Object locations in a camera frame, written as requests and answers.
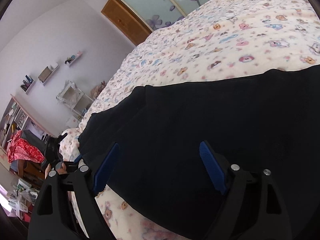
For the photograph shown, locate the left black gripper device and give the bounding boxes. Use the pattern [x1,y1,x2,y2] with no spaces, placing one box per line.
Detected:
[41,133,81,178]

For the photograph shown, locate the wall shelf with brown box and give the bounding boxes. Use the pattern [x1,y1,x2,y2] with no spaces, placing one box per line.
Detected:
[38,62,60,86]

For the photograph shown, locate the black desk chair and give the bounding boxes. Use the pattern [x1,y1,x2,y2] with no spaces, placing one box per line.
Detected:
[21,129,47,155]

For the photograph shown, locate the wall shelf with books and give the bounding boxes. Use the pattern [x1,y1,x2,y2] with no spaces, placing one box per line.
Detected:
[20,75,35,94]

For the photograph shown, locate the black pants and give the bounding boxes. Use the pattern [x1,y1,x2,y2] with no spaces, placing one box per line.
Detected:
[79,66,319,239]

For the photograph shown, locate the wall shelf with small items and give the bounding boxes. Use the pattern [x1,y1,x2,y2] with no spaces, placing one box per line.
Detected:
[65,51,82,67]

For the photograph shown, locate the brown plush toy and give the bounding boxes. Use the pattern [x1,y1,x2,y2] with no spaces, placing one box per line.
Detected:
[91,81,106,99]

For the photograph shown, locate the red patterned cloth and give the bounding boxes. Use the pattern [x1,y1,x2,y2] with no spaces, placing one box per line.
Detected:
[7,131,45,163]

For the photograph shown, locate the white ornate small shelf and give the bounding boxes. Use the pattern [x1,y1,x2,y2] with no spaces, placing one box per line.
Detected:
[56,80,94,121]

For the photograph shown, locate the wooden bookcase with books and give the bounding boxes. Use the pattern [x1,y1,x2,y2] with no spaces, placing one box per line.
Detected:
[1,94,54,154]

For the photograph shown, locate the floral bear print bedspread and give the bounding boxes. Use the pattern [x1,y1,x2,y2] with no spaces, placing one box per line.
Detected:
[60,0,319,239]

